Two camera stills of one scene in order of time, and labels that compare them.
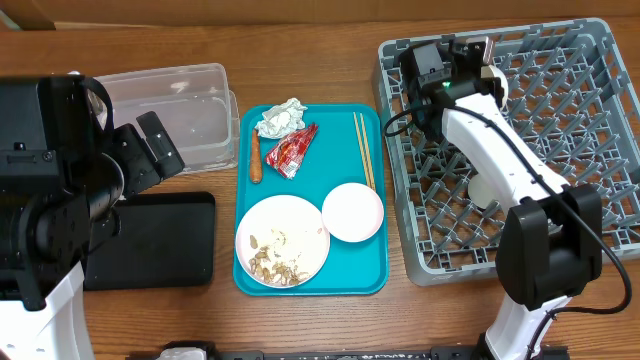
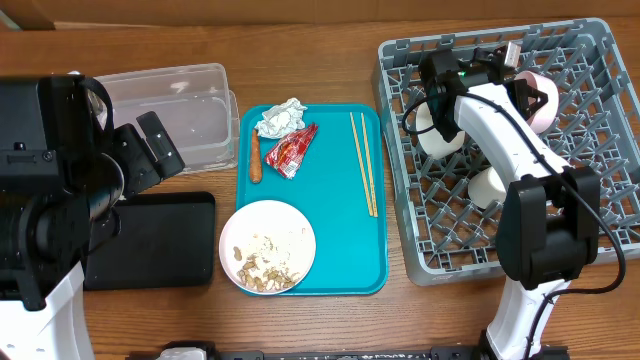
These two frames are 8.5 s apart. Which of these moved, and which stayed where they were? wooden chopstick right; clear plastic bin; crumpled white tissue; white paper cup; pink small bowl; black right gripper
Moved: pink small bowl; black right gripper
Stayed: wooden chopstick right; white paper cup; clear plastic bin; crumpled white tissue
